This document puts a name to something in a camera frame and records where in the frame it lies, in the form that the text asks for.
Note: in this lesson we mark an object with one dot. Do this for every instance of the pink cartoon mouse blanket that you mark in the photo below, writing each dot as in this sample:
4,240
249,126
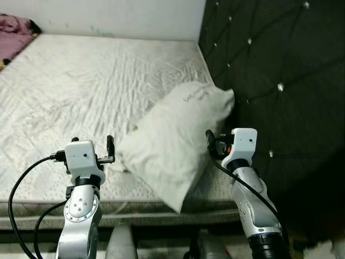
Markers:
13,35

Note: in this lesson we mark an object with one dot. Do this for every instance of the silver right robot leg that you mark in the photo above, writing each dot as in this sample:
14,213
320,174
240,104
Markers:
210,247

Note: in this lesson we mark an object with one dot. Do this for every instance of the white pillow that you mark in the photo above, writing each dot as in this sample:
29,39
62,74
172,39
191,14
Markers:
172,145

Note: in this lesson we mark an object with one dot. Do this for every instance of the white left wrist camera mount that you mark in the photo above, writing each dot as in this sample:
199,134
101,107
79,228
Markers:
83,161

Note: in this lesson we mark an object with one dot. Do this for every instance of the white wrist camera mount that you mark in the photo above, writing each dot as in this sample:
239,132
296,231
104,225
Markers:
83,161
241,145

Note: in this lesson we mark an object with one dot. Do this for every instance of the silver robot leg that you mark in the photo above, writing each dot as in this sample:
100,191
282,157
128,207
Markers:
210,247
121,243

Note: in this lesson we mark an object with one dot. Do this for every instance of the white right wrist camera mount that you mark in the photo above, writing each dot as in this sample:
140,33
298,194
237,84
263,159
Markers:
241,145

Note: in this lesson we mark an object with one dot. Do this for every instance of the black tufted headboard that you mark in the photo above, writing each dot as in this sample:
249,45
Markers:
285,65

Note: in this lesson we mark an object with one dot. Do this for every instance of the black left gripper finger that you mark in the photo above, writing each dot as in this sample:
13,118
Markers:
75,139
110,145

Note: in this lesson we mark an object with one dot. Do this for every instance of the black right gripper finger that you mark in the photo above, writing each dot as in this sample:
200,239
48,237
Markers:
210,143

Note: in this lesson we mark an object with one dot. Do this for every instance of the white quilted mattress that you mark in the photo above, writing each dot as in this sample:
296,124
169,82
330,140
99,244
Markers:
81,91

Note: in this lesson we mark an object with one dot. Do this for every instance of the silver left robot leg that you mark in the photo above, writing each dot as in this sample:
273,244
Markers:
121,243

